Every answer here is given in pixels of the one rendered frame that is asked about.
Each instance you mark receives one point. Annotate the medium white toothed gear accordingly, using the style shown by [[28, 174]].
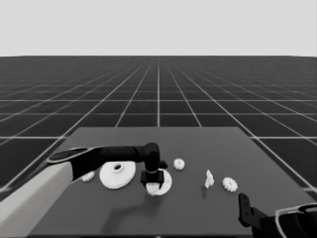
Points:
[[233, 186]]

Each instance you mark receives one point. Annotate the small white T-shaped piece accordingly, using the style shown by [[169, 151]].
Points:
[[208, 181]]

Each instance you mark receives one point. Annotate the large thick white disc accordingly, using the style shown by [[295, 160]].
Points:
[[115, 180]]

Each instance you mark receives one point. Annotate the white round carrier with pins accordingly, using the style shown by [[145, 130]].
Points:
[[167, 183]]

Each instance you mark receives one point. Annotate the small white toothed gear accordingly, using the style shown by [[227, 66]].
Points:
[[150, 191], [90, 178], [182, 165]]

